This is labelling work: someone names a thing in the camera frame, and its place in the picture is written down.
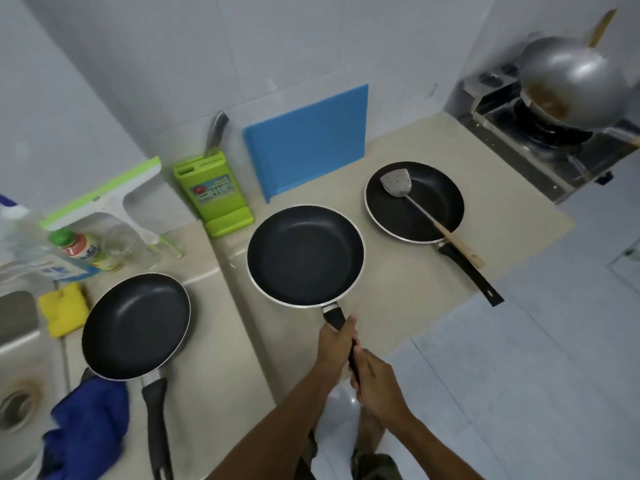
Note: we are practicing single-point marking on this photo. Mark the person's right hand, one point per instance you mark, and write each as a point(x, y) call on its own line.
point(382, 389)

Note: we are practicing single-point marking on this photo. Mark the person's left hand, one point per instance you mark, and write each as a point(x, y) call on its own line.
point(335, 349)

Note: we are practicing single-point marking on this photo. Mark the medium black frying pan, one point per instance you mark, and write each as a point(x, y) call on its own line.
point(305, 254)

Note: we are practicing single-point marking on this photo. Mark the large black frying pan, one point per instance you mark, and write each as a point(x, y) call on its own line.
point(440, 194)

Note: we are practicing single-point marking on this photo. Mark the small black frying pan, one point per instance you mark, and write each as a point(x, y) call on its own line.
point(135, 324)

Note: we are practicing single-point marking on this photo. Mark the blue microfibre cloth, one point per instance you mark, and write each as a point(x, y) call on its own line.
point(90, 424)

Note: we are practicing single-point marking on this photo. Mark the yellow sponge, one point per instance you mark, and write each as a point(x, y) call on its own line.
point(65, 309)

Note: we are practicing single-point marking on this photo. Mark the person's left forearm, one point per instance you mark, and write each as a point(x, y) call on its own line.
point(275, 434)

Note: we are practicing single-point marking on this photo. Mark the person's right forearm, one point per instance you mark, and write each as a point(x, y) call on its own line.
point(435, 452)

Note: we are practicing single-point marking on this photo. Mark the person's foot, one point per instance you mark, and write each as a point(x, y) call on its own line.
point(370, 429)

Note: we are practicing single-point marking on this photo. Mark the person's camouflage trousers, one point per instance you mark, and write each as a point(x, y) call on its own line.
point(375, 467)

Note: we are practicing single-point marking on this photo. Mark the green knife block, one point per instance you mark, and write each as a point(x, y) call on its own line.
point(215, 194)

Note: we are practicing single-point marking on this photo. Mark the blue cutting board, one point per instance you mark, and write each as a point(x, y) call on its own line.
point(310, 139)

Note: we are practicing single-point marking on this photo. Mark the clear glass cup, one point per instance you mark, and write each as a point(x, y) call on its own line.
point(125, 247)

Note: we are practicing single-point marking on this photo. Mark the small yellow bottle green cap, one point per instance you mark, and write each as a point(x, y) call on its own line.
point(82, 249)

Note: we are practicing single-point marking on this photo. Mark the green white squeegee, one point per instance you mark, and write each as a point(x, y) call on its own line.
point(100, 189)

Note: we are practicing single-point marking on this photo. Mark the steel gas stove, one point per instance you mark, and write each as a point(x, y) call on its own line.
point(540, 149)

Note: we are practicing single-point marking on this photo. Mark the stainless steel double sink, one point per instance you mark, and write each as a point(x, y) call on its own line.
point(20, 354)

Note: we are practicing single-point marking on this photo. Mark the clear pump soap bottle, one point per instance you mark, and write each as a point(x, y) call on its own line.
point(30, 244)

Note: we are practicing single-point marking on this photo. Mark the metal sink strainer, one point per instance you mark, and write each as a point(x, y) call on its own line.
point(15, 409)

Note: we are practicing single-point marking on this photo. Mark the metal wok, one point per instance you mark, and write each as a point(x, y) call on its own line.
point(575, 74)

